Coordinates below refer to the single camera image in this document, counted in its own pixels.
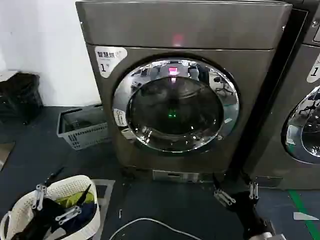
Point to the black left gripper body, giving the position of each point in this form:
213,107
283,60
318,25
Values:
40,222

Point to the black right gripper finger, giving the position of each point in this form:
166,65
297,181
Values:
225,196
253,190

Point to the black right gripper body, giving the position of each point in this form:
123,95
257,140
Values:
247,212

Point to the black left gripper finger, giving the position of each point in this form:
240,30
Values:
38,197
71,212

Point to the yellow-green garment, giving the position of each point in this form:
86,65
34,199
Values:
68,198

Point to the dark blue garment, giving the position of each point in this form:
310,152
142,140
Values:
87,215

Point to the white perforated laundry basket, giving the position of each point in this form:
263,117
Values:
75,182

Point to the grey dryer with cut-off sticker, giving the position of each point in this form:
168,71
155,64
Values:
282,155

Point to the green floor tape strip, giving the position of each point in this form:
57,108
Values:
302,207

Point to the grey plastic slotted basket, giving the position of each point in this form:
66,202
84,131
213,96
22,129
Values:
82,140

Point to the round chrome-rimmed dryer door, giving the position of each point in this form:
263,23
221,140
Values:
310,135

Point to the black plastic crate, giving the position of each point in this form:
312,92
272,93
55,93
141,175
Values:
20,97

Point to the round glass dryer door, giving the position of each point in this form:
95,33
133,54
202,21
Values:
175,107

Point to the white number sticker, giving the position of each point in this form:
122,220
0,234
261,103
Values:
108,60

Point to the grey dryer numbered one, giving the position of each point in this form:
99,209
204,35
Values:
180,27

